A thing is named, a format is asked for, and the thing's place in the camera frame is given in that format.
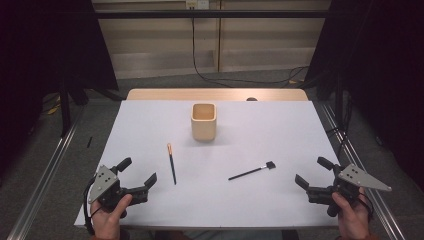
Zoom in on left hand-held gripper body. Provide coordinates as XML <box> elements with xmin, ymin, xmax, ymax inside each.
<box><xmin>87</xmin><ymin>164</ymin><xmax>149</xmax><ymax>218</ymax></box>

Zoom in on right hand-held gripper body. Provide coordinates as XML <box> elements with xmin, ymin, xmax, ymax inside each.
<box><xmin>306</xmin><ymin>162</ymin><xmax>393</xmax><ymax>218</ymax></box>

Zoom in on black pencil with orange end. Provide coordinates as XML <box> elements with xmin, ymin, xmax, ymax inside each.
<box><xmin>166</xmin><ymin>142</ymin><xmax>178</xmax><ymax>186</ymax></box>

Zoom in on black flat-head brush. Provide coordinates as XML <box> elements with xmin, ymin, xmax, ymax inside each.
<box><xmin>227</xmin><ymin>160</ymin><xmax>277</xmax><ymax>182</ymax></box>

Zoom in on beige square pen cup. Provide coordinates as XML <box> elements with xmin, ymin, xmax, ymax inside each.
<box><xmin>190</xmin><ymin>102</ymin><xmax>218</xmax><ymax>142</ymax></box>

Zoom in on person's left hand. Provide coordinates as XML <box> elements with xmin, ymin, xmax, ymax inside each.
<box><xmin>90</xmin><ymin>194</ymin><xmax>134</xmax><ymax>240</ymax></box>

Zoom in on person's right hand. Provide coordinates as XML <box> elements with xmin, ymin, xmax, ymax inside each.
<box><xmin>331</xmin><ymin>187</ymin><xmax>371</xmax><ymax>240</ymax></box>

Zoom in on white table sheet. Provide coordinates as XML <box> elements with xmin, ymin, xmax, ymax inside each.
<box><xmin>73</xmin><ymin>99</ymin><xmax>343</xmax><ymax>231</ymax></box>

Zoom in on black curtain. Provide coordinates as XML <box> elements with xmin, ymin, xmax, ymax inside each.
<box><xmin>304</xmin><ymin>0</ymin><xmax>424</xmax><ymax>194</ymax></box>
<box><xmin>0</xmin><ymin>0</ymin><xmax>120</xmax><ymax>183</ymax></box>

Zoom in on black floor cables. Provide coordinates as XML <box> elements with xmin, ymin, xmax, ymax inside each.
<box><xmin>326</xmin><ymin>96</ymin><xmax>354</xmax><ymax>158</ymax></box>

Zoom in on right hand-held gripper cable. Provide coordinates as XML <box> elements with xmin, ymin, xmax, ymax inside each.
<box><xmin>358</xmin><ymin>192</ymin><xmax>375</xmax><ymax>222</ymax></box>

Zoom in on hand-held gripper cable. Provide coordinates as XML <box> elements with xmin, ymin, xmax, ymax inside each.
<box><xmin>82</xmin><ymin>176</ymin><xmax>103</xmax><ymax>236</ymax></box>
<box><xmin>358</xmin><ymin>192</ymin><xmax>375</xmax><ymax>222</ymax></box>

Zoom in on left hand-held gripper cable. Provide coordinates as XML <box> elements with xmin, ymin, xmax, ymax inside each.
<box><xmin>82</xmin><ymin>176</ymin><xmax>103</xmax><ymax>236</ymax></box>

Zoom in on aluminium floor rail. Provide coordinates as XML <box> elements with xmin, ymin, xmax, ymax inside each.
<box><xmin>6</xmin><ymin>105</ymin><xmax>85</xmax><ymax>240</ymax></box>
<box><xmin>319</xmin><ymin>101</ymin><xmax>406</xmax><ymax>240</ymax></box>

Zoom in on black metal stand post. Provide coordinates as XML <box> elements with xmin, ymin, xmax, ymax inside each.
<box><xmin>59</xmin><ymin>75</ymin><xmax>73</xmax><ymax>138</ymax></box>
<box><xmin>334</xmin><ymin>71</ymin><xmax>345</xmax><ymax>130</ymax></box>

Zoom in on black hanging wall cable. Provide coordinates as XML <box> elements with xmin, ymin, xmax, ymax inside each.
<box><xmin>190</xmin><ymin>7</ymin><xmax>310</xmax><ymax>89</ymax></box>

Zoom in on black horizontal frame bar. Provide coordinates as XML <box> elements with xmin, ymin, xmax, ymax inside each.
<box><xmin>94</xmin><ymin>9</ymin><xmax>332</xmax><ymax>20</ymax></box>

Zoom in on white wall socket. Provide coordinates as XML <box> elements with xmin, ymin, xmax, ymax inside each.
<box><xmin>185</xmin><ymin>0</ymin><xmax>211</xmax><ymax>10</ymax></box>

